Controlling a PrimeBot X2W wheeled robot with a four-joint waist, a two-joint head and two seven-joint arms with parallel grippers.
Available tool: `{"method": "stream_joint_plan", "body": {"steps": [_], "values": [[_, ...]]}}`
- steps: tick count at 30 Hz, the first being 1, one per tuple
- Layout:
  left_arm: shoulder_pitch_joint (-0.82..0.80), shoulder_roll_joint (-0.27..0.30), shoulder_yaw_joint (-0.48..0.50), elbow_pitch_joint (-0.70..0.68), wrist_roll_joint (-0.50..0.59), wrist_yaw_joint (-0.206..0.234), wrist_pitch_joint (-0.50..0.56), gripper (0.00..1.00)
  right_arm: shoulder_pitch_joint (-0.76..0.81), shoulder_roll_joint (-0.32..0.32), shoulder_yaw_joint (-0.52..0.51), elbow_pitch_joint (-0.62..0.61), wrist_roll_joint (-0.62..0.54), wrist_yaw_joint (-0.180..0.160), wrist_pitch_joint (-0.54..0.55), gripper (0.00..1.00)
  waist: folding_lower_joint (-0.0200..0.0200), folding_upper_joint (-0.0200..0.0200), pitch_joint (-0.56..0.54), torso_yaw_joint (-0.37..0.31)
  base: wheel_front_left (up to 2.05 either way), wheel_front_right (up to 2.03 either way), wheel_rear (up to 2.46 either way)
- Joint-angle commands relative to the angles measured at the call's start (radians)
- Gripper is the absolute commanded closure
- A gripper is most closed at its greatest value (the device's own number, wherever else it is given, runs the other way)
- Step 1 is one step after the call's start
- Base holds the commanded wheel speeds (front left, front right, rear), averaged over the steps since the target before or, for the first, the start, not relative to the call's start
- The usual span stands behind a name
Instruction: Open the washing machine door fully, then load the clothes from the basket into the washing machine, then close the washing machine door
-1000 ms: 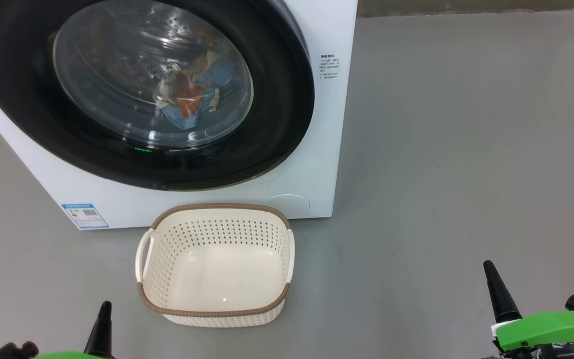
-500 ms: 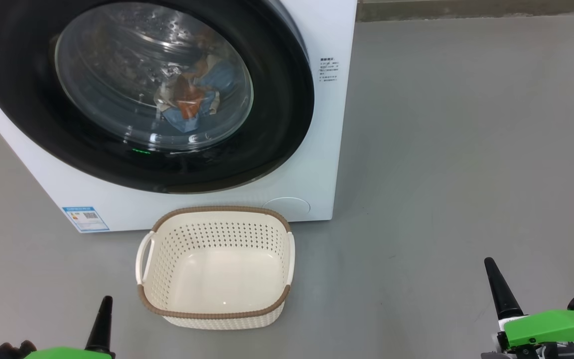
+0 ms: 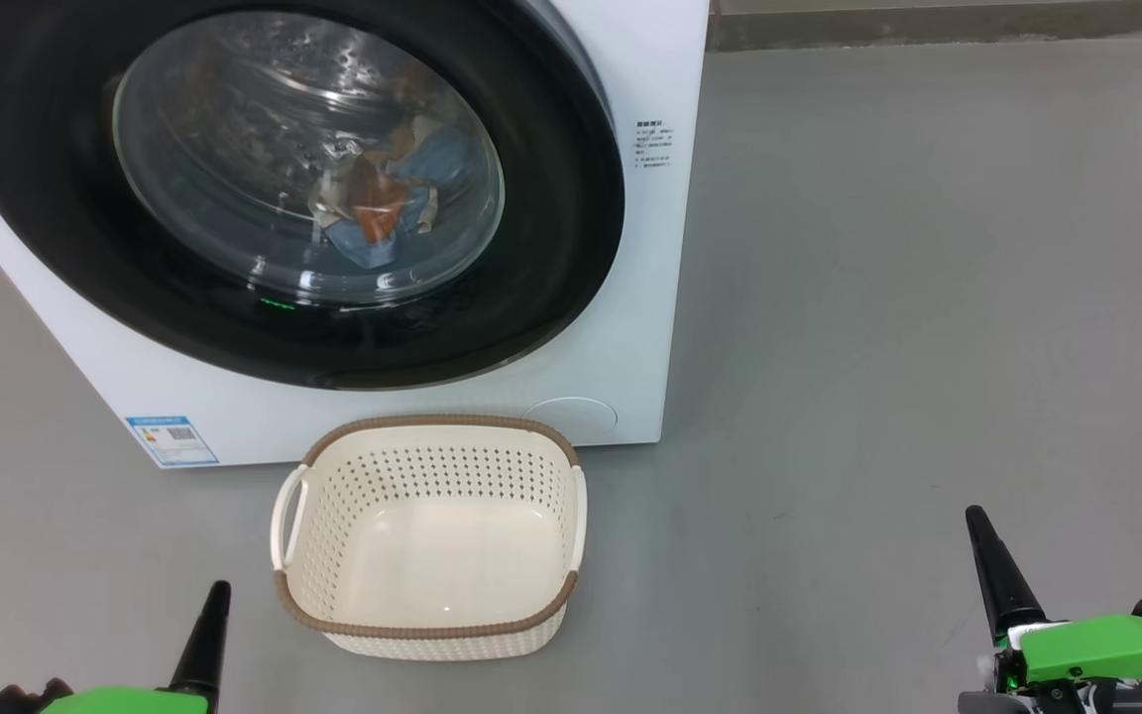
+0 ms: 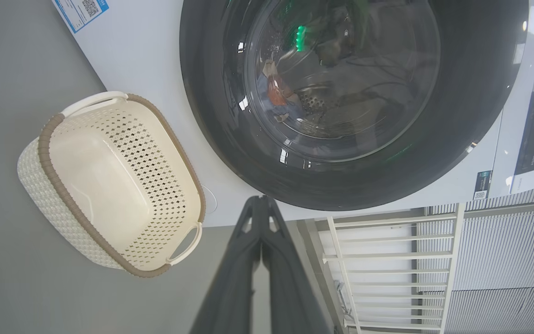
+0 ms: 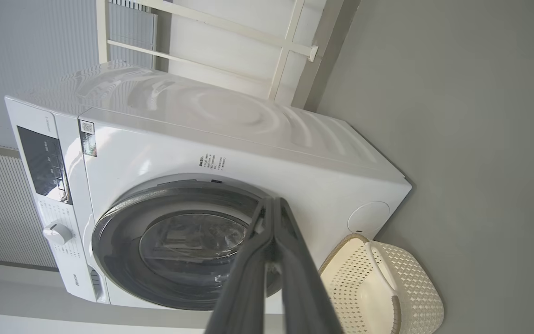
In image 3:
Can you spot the blue energy label sticker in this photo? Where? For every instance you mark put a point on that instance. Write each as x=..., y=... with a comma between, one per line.
x=172, y=441

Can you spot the cream perforated laundry basket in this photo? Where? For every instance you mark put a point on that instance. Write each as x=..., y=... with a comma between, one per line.
x=432, y=476

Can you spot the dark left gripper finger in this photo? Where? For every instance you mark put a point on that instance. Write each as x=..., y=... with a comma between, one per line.
x=204, y=645

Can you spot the blue white orange garment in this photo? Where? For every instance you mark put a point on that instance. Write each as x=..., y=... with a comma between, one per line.
x=373, y=203

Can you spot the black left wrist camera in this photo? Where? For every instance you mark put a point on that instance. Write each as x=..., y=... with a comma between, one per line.
x=16, y=699

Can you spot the round white filter cover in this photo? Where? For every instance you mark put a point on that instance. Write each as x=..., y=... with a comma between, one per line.
x=576, y=418

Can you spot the black round glass washer door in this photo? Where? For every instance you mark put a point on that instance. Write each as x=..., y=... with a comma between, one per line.
x=551, y=248

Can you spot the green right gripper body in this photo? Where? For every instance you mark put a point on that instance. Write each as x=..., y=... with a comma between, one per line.
x=1106, y=650

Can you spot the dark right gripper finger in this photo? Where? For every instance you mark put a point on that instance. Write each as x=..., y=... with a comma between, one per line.
x=1005, y=585

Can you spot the white front-load washing machine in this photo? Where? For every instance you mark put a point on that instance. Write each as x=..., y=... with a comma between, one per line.
x=254, y=421

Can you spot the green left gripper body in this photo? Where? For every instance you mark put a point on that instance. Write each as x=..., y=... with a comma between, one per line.
x=125, y=702

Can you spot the stainless steel washing machine drum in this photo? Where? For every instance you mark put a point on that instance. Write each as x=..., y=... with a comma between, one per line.
x=214, y=119

